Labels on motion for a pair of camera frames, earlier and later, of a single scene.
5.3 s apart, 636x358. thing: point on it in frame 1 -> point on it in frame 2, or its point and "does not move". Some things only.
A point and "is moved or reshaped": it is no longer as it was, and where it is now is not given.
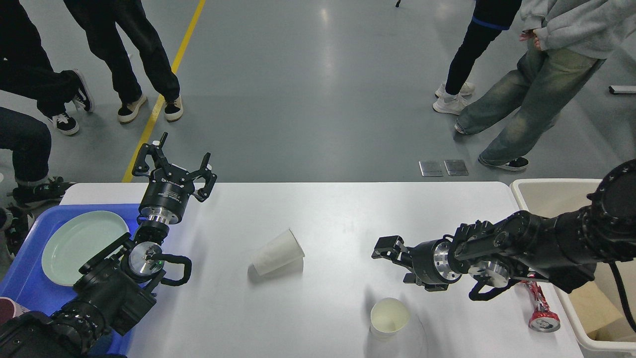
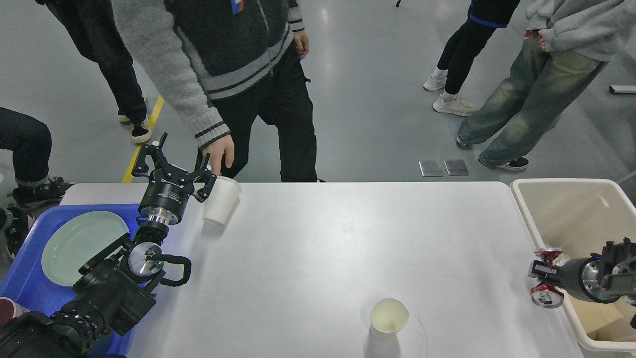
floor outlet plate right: [456, 167] does not move
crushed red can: [542, 319] is moved or reshaped
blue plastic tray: [27, 281] does not move
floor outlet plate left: [431, 168] does not move
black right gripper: [429, 260] -> [585, 279]
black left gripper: [166, 196] does not move
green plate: [76, 239] does not move
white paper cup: [388, 316] does not move
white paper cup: [284, 256] -> [218, 207]
